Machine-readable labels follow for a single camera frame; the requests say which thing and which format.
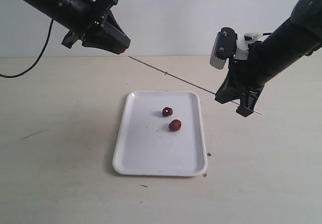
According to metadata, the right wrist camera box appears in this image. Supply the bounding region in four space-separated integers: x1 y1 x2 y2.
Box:
210 27 237 69

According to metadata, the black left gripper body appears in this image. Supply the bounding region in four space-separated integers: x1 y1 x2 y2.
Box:
61 0 118 48

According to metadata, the dark red hawthorn berry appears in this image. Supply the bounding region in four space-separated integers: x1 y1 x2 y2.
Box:
116 47 126 54
162 107 173 117
169 119 182 131

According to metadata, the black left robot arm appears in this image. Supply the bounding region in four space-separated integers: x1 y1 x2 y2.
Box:
23 0 131 54

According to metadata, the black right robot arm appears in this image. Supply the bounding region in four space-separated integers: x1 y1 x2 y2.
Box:
210 0 321 117

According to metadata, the thin metal skewer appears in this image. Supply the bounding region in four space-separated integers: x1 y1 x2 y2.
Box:
127 55 263 115

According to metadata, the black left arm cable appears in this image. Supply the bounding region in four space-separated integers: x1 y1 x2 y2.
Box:
0 19 55 79

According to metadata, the white rectangular plastic tray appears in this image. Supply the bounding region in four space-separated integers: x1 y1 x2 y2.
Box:
112 91 207 177

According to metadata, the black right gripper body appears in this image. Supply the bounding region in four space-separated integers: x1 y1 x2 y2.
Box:
225 45 265 117

